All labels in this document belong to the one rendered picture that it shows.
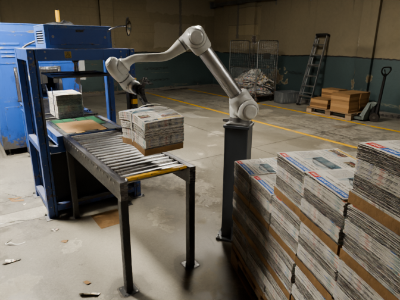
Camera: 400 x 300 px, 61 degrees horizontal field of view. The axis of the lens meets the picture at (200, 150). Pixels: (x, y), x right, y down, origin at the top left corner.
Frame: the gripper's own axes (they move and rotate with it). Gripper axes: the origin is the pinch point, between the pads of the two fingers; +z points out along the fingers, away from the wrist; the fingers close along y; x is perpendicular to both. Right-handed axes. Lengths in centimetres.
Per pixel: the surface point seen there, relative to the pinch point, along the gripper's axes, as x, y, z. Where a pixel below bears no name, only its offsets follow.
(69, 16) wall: -184, -29, -867
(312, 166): -26, 14, 112
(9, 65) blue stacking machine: 43, 24, -346
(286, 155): -28, 15, 94
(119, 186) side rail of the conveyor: 34, 47, 23
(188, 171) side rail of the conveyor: -16, 51, 22
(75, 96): -1, 40, -186
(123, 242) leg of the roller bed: 35, 87, 26
